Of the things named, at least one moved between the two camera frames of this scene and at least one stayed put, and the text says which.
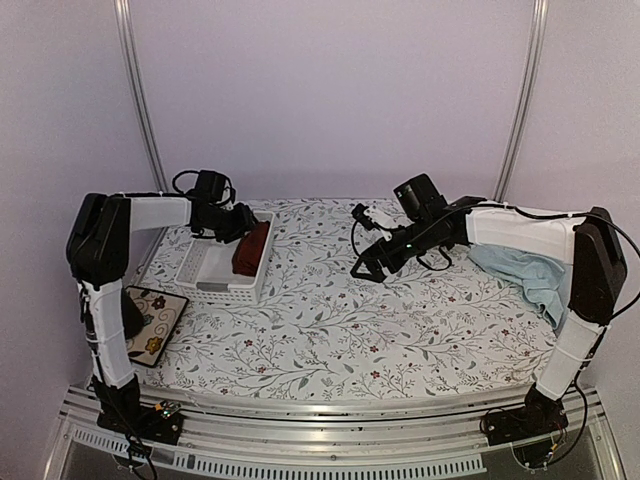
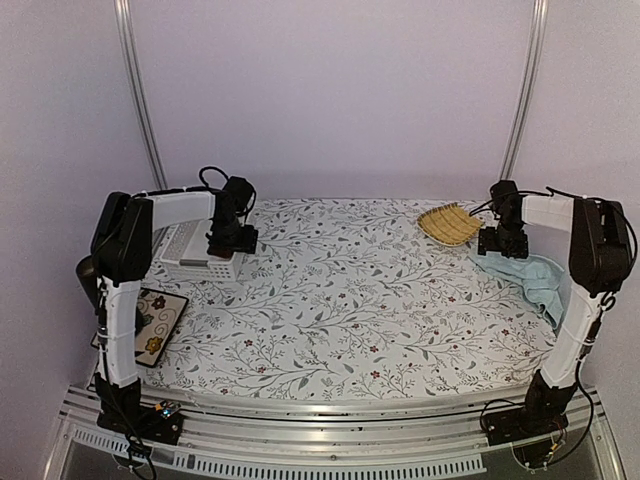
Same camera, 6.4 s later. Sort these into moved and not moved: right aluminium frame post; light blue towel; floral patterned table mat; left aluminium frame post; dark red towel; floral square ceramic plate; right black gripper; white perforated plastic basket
Moved: right black gripper; white perforated plastic basket; dark red towel
Not moved: right aluminium frame post; floral square ceramic plate; left aluminium frame post; light blue towel; floral patterned table mat
